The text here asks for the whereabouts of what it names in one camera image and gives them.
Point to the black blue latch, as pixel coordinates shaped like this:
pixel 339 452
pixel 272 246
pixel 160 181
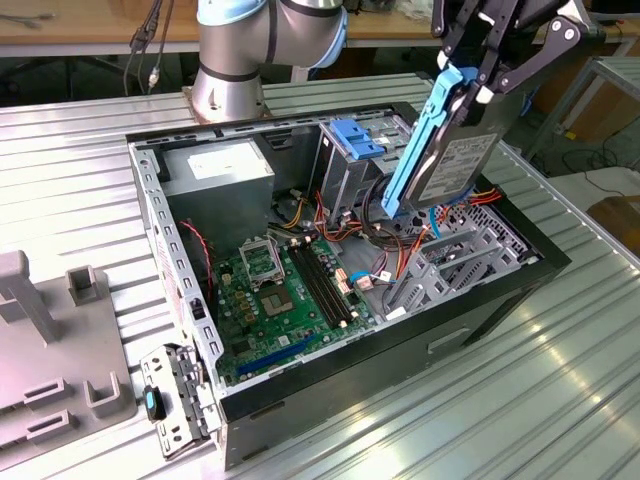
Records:
pixel 150 402

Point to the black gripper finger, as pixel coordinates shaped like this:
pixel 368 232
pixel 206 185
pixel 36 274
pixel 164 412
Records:
pixel 565 32
pixel 457 25

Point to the metal expansion card retainer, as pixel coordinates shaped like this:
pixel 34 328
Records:
pixel 155 360

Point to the grey power supply box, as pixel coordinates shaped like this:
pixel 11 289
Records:
pixel 220 200

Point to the grey metal optical drive cage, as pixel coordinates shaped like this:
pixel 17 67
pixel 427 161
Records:
pixel 345 180

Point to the blue expansion slot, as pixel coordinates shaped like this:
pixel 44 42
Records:
pixel 275 356

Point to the black RAM slot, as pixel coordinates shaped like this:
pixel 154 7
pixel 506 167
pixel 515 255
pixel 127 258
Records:
pixel 316 283
pixel 324 283
pixel 332 283
pixel 308 283

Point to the green motherboard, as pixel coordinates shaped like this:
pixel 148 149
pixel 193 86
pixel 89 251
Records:
pixel 300 330

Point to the hard disk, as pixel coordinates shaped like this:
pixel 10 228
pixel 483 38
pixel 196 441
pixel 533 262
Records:
pixel 450 165

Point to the grey parts rack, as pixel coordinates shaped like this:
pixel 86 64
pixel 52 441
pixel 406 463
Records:
pixel 65 350

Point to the aluminium frame table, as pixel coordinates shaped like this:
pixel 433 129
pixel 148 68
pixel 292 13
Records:
pixel 563 107

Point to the black open PC case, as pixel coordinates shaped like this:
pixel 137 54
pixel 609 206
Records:
pixel 400 360

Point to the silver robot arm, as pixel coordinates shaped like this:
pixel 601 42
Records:
pixel 235 45

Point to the blue plastic drive bracket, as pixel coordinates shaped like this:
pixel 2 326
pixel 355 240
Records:
pixel 357 140

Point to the CPU socket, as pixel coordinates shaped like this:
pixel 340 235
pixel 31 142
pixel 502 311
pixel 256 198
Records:
pixel 277 302

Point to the wooden desk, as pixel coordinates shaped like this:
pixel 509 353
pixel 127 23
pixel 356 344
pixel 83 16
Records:
pixel 390 30

